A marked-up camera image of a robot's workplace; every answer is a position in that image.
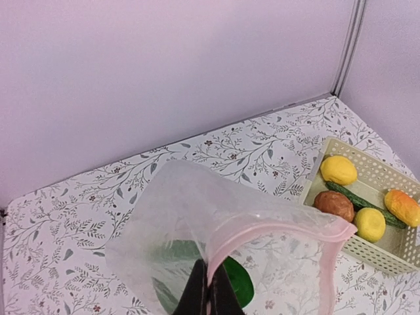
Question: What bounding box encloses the yellow round lemon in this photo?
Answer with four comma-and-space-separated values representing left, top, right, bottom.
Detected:
354, 208, 386, 243

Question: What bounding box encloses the beige perforated plastic basket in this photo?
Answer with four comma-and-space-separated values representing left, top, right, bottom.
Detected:
300, 137, 419, 275

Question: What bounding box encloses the right aluminium corner post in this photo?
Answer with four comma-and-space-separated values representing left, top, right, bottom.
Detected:
330, 0, 367, 98

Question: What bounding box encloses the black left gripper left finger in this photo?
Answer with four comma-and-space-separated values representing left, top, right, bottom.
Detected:
173, 259, 209, 315

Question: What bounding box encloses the orange yellow mango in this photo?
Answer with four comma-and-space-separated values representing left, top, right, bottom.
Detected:
384, 190, 419, 228

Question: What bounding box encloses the green cucumber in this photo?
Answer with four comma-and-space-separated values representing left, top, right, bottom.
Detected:
325, 181, 407, 229

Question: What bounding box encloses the floral patterned table mat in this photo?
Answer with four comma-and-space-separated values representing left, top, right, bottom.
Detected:
1, 96, 419, 314

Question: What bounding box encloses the green white bok choy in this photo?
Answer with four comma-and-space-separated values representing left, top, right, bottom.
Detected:
150, 240, 255, 314

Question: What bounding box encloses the clear zip top bag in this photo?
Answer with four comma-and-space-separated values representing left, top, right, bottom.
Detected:
106, 160, 356, 314

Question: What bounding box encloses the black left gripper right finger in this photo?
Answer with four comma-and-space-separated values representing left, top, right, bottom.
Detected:
210, 265, 245, 315

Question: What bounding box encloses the brown potato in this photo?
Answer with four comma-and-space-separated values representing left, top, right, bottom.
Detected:
313, 190, 355, 222

